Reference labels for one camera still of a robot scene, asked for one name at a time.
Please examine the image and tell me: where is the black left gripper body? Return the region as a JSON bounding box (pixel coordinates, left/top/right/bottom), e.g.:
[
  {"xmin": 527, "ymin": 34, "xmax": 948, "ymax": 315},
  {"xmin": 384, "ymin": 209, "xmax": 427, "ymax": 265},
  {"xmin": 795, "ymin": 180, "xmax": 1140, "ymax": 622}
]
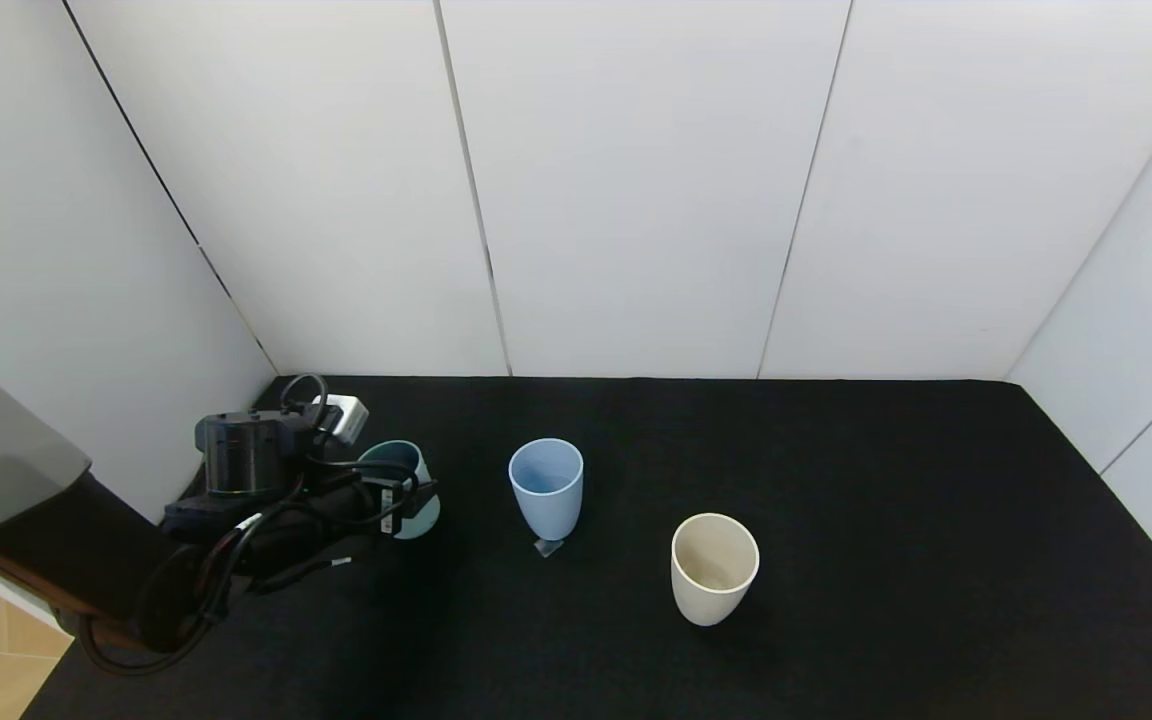
[{"xmin": 310, "ymin": 474, "xmax": 404, "ymax": 546}]

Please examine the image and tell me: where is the teal green plastic cup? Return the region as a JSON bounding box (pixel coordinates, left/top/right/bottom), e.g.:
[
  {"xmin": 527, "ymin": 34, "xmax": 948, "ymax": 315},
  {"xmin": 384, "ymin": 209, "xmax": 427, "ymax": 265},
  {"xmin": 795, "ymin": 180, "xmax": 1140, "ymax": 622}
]
[{"xmin": 356, "ymin": 440, "xmax": 442, "ymax": 541}]

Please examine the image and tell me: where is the light blue plastic cup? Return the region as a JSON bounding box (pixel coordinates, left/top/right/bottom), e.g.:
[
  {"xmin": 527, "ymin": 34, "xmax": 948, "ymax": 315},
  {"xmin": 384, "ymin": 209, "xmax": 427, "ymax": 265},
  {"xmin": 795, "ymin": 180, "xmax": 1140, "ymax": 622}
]
[{"xmin": 508, "ymin": 438, "xmax": 585, "ymax": 543}]

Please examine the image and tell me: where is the cream white plastic cup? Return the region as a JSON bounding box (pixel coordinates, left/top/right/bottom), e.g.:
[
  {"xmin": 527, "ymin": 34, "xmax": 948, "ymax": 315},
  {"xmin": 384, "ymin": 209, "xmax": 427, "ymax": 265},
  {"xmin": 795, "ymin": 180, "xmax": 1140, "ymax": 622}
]
[{"xmin": 670, "ymin": 512, "xmax": 761, "ymax": 628}]

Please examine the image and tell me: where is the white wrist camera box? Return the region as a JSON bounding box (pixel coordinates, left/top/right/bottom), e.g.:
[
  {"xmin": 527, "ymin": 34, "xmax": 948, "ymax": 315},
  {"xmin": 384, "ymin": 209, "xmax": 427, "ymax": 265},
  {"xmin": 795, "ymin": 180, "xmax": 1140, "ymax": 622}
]
[{"xmin": 314, "ymin": 395, "xmax": 369, "ymax": 446}]

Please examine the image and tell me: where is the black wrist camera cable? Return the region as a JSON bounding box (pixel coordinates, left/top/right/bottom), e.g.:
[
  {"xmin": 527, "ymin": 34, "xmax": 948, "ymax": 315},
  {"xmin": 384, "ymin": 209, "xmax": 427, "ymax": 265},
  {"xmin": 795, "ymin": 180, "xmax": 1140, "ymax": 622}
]
[{"xmin": 281, "ymin": 373, "xmax": 422, "ymax": 501}]

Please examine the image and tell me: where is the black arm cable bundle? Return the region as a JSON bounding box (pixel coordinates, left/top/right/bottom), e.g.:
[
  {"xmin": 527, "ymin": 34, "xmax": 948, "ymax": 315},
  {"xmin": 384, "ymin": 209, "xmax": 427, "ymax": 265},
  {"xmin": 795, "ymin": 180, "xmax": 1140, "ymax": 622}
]
[{"xmin": 76, "ymin": 480, "xmax": 357, "ymax": 679}]

